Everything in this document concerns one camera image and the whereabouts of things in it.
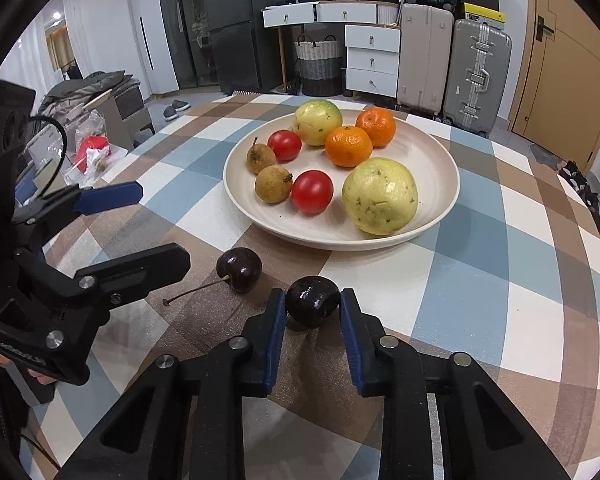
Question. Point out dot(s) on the person's left hand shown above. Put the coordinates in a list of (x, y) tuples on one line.
[(42, 379)]

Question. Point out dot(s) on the red tomato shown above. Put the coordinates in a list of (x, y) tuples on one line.
[(284, 145), (312, 191)]

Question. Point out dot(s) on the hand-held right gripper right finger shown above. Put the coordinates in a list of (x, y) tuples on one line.
[(352, 345)]

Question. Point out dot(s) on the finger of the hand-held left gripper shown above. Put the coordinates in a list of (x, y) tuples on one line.
[(140, 270), (110, 196)]

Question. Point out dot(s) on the dark floral cloth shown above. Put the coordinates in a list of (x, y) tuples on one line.
[(592, 192)]

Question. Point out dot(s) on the pile of dark clothing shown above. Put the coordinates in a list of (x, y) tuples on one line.
[(100, 87)]

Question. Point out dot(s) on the white ribbed cylinder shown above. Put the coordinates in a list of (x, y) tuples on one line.
[(386, 15)]

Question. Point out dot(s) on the wooden door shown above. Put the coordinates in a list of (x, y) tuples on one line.
[(575, 75)]

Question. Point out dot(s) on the cream round plate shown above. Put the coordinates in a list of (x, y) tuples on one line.
[(430, 185)]

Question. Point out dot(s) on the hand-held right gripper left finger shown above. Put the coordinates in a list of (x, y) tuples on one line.
[(275, 340)]

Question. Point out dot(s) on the beige wooden board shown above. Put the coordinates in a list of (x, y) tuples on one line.
[(115, 120)]

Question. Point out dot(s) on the white drawer desk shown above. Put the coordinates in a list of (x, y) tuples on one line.
[(372, 55)]

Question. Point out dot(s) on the orange mandarin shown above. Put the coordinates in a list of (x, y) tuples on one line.
[(349, 146), (377, 127)]

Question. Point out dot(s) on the checkered tablecloth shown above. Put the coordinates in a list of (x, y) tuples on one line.
[(480, 285)]

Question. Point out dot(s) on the yellow-green guava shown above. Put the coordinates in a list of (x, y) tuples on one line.
[(318, 122), (380, 196)]

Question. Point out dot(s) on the dark refrigerator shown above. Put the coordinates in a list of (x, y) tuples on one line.
[(240, 35)]

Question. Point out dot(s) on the black yellow shoe box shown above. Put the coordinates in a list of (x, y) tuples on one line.
[(480, 16)]

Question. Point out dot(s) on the small brown pear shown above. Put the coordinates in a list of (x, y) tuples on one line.
[(261, 158)]

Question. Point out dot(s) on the red packet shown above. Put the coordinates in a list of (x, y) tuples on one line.
[(94, 152)]

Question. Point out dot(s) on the grey door mat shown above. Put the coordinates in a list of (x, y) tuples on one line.
[(545, 155)]

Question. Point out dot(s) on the grey slippers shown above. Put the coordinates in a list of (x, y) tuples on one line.
[(176, 110)]

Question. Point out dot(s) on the silver suitcase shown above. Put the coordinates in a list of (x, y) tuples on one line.
[(477, 75)]

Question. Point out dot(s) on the dark red cherry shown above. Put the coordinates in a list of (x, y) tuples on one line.
[(312, 302), (240, 269)]

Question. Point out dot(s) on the dark glass cabinet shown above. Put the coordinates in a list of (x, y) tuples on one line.
[(185, 25)]

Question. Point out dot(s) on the grey white woven basket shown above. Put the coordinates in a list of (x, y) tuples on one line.
[(320, 67)]

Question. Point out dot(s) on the round brown longan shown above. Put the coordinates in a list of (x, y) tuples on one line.
[(273, 185)]

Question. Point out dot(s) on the clear plastic bag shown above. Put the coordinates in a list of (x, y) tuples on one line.
[(87, 127)]

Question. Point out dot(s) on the beige suitcase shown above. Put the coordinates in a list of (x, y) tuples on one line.
[(425, 55)]

